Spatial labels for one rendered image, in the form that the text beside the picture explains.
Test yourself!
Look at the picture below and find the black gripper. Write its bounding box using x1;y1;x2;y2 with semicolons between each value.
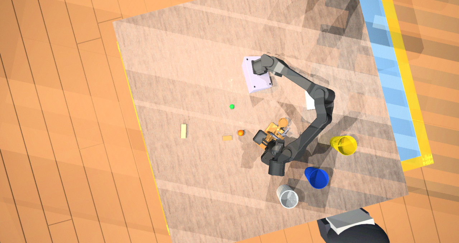
253;130;276;153

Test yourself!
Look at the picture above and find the orange wooden catapult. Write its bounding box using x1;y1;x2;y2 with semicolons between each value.
256;118;289;150

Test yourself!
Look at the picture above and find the white cup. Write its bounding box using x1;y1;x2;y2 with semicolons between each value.
276;184;298;209

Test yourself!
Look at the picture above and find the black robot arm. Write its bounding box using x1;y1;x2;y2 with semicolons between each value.
251;54;335;177

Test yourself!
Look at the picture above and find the cream rectangular block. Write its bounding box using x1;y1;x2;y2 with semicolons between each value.
181;124;186;139

